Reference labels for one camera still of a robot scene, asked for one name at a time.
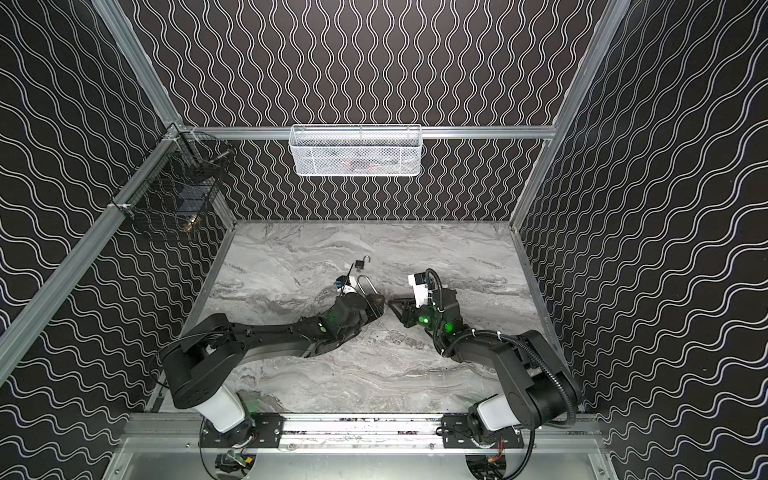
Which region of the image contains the brass padlock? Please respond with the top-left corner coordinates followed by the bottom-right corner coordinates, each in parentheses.
top-left (356, 275), bottom-right (382, 297)

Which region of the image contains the small black padlock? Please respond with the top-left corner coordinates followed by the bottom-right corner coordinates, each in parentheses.
top-left (353, 255), bottom-right (371, 272)

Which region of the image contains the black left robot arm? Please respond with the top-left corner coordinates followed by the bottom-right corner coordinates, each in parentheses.
top-left (160, 292), bottom-right (385, 433)

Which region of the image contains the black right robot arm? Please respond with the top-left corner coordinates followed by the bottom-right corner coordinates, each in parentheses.
top-left (388, 288), bottom-right (580, 429)

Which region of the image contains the aluminium back crossbar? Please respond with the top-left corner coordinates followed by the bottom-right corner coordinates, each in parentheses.
top-left (181, 124), bottom-right (556, 141)

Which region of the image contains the black corrugated cable conduit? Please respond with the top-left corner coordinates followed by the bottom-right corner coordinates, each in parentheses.
top-left (425, 268), bottom-right (578, 428)

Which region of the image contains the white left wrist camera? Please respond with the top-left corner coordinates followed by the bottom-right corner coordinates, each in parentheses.
top-left (334, 275), bottom-right (358, 296)

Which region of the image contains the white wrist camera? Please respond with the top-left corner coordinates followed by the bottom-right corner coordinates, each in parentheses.
top-left (408, 271), bottom-right (433, 308)
top-left (334, 275), bottom-right (358, 296)

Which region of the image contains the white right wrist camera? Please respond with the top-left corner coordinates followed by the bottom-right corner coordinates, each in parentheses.
top-left (408, 271), bottom-right (433, 308)

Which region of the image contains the white mesh wall basket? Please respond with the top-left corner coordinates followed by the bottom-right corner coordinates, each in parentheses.
top-left (288, 132), bottom-right (424, 177)

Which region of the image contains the black wire wall basket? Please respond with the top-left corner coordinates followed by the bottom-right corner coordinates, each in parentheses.
top-left (121, 131), bottom-right (236, 244)

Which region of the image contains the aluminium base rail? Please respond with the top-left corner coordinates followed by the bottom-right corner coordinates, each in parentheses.
top-left (119, 412), bottom-right (607, 454)

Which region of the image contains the aluminium left side rail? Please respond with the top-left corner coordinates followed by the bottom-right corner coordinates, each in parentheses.
top-left (1, 125), bottom-right (180, 381)

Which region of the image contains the aluminium right corner post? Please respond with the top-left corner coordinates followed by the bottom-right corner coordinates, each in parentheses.
top-left (510, 0), bottom-right (631, 231)

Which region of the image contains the aluminium corner frame post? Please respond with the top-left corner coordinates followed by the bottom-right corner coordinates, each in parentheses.
top-left (92, 0), bottom-right (182, 127)

